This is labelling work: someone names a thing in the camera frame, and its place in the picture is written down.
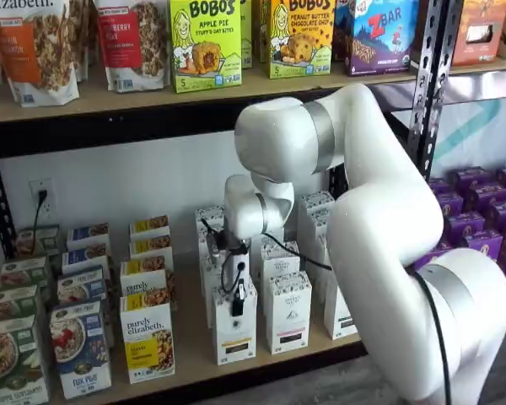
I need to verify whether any orange label granola bag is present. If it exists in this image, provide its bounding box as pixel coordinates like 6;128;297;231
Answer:
0;0;82;107

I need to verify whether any red label granola bag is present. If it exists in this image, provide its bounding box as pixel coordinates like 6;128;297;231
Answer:
94;0;170;93

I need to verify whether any white box yellow strip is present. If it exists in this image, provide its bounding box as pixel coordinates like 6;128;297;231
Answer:
212;281;258;367

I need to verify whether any yellow Bobo's peanut butter box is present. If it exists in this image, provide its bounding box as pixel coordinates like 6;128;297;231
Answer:
269;0;336;80

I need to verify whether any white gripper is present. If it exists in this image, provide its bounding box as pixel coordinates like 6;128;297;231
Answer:
223;247;251;318

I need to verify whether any white plastic sheet teal stripe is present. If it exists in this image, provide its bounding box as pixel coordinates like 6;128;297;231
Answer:
387;71;506;182

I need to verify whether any purple Zbar box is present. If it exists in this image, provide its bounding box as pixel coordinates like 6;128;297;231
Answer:
333;0;419;78

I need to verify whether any orange snack box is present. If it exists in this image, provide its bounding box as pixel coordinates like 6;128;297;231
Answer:
453;0;506;68

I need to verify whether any wooden shelf board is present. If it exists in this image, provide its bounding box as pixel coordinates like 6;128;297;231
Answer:
46;197;363;404
449;57;506;78
0;57;423;126

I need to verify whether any black metal shelf rack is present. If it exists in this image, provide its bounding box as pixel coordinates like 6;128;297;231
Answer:
0;0;463;405

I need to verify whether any white box black strip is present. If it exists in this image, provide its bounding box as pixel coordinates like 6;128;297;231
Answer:
323;267;360;341

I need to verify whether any white wall power outlet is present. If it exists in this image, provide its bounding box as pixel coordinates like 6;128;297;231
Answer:
29;179;57;223

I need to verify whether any white floral organic pantry box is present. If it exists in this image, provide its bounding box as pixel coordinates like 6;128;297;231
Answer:
306;207;335;250
259;240;302;296
197;225;220;259
248;235;286;275
194;204;227;231
201;250;225;328
315;231;334;279
297;190;336;229

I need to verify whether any green apple cinnamon oatmeal box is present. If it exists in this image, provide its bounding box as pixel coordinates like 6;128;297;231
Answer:
0;314;51;405
0;256;51;293
0;285;41;326
14;224;62;261

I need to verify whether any white box pink strip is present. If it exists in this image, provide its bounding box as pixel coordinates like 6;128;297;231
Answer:
265;270;314;356

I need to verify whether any black power cord plug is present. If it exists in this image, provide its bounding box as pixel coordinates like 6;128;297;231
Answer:
32;189;48;254

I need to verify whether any green Bobo's apple pie box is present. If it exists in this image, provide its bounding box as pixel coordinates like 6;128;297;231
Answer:
170;0;243;95

